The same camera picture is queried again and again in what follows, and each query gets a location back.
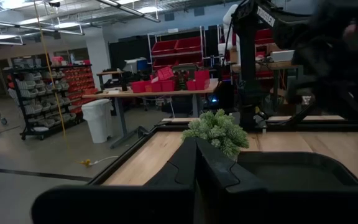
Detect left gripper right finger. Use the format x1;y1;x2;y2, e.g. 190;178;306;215
196;138;269;189

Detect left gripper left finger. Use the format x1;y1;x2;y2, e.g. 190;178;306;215
143;137;198;188

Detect black plastic tray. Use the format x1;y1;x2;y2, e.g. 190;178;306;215
236;151;358;188

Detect green plant in white pot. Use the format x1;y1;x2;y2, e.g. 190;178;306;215
181;108;251;161

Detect white box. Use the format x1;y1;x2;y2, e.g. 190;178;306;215
269;49;296;63

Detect wooden work table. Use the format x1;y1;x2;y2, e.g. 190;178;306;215
231;60;303;107

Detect wooden desk grey legs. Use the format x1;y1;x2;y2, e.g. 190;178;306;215
82;78;221;150

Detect small dark machine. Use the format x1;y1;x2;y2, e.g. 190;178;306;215
172;64;199;91

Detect white trash bin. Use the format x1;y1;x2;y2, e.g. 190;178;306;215
81;98;115;144

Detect white and blue container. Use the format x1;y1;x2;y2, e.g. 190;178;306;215
124;57;149;74

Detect white machine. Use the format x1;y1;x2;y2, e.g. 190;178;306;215
221;3;240;58

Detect shelf with large red bins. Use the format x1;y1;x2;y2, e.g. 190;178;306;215
147;26;206;72

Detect rack of small red bins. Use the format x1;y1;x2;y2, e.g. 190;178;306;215
61;65;97;116

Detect black cart with grey bins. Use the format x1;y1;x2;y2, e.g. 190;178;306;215
7;63;85;141

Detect white floor cable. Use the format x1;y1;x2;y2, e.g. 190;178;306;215
88;154;120;167

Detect yellow hanging power cord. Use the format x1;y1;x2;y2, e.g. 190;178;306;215
32;0;93;168

